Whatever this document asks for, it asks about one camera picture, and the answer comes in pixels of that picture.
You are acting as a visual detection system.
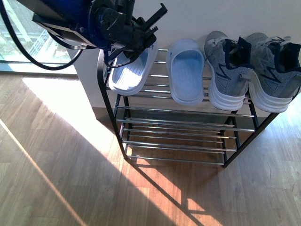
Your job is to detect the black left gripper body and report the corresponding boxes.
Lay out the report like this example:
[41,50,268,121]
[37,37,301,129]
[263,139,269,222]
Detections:
[112,17,157,59]

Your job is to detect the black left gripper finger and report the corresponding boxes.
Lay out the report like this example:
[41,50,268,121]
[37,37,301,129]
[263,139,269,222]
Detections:
[143,3,168,30]
[103,47,132,68]

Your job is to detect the light blue slipper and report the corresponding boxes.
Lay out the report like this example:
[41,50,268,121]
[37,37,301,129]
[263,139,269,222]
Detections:
[166,38,204,105]
[108,42,158,96]

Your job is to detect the grey knit sneaker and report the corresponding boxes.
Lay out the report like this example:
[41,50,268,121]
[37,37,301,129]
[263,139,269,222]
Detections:
[246,32,301,113]
[204,31,254,111]

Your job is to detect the black metal shoe rack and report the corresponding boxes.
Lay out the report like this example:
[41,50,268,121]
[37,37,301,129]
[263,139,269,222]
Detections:
[97,51,277,168]

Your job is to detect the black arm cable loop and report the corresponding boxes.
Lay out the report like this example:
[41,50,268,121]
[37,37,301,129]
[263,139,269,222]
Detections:
[0,0,84,71]

